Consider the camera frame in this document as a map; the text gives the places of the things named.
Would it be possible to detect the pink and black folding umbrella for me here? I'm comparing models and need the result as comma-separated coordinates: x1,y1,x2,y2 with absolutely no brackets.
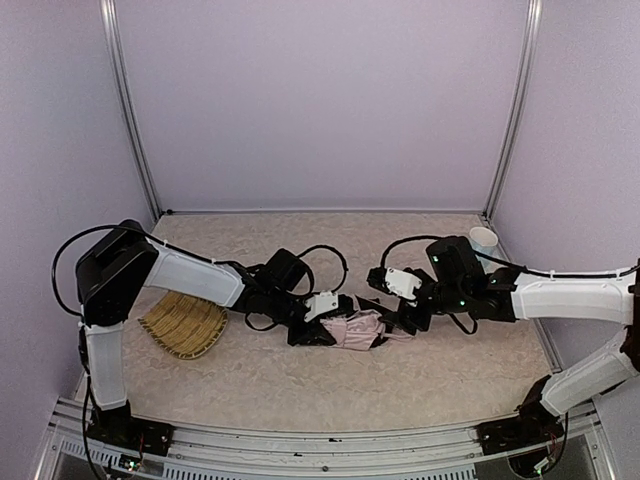
320,297,413,351

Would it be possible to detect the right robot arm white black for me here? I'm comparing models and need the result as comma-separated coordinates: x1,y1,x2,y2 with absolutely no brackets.
383,236,639,423

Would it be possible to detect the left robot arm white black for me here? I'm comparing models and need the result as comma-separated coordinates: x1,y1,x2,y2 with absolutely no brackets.
76,220,339,411

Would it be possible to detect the light blue paper cup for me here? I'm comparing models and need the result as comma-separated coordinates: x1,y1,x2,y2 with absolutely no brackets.
469,226,499,254

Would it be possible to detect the woven bamboo tray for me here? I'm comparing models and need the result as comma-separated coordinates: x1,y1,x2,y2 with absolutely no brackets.
138,291,228,360

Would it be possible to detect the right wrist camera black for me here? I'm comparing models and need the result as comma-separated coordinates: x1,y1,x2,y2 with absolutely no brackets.
367,267,422,301

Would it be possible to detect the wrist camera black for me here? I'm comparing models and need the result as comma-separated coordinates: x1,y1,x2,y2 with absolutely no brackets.
367,267,422,301
304,291,353,323

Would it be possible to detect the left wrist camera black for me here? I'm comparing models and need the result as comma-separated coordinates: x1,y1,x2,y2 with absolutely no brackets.
304,291,353,323

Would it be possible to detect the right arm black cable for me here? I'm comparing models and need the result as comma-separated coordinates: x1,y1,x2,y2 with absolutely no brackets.
379,235,640,281

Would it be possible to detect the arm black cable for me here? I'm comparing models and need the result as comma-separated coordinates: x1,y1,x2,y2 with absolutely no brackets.
49,225,151,318
379,235,640,281

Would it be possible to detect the left camera black cable loop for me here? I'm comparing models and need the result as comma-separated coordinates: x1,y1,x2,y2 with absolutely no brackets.
297,243,349,296

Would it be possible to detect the aluminium front rail frame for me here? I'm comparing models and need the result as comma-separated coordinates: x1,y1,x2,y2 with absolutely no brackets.
30,397,621,479

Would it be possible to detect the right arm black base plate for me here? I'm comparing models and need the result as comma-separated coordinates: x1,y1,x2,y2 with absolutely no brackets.
476,413,564,455

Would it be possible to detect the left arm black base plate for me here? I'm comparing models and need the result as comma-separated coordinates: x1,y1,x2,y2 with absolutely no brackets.
87,410,175,457

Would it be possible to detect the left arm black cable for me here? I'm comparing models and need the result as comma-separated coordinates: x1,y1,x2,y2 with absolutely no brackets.
49,225,151,318

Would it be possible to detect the right aluminium corner post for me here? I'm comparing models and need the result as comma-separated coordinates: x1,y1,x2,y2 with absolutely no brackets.
483,0,544,224

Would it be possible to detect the aluminium corner post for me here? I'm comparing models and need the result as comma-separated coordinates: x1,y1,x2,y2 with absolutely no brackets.
483,0,544,224
99,0,163,222

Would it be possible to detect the left aluminium corner post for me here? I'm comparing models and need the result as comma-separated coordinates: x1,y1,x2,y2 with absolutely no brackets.
99,0,163,222

